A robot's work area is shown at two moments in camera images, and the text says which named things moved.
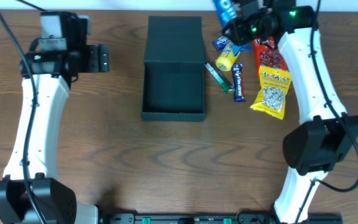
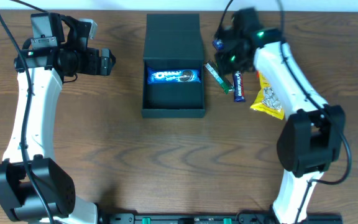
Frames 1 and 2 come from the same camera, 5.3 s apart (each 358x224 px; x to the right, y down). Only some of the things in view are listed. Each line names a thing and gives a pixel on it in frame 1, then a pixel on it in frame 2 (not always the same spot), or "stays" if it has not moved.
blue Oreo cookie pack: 227,12 → 169,76
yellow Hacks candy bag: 275,84 stays
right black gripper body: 239,8 → 223,61
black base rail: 207,218 stays
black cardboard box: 173,74 stays
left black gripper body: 103,58 stays
